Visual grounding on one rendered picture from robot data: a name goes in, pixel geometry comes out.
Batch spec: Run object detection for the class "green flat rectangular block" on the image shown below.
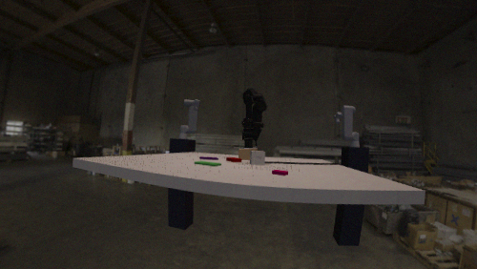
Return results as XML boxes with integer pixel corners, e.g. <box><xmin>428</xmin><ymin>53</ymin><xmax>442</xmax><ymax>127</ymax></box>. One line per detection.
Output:
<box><xmin>194</xmin><ymin>160</ymin><xmax>221</xmax><ymax>167</ymax></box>

